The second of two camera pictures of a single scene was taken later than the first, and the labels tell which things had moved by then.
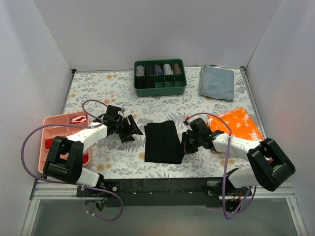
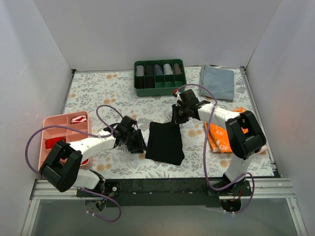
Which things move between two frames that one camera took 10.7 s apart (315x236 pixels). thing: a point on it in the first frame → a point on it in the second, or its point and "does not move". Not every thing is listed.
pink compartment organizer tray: x=81 y=118 does not move
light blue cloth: x=217 y=82 does not move
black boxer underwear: x=162 y=144 does not move
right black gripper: x=188 y=143 → x=177 y=113
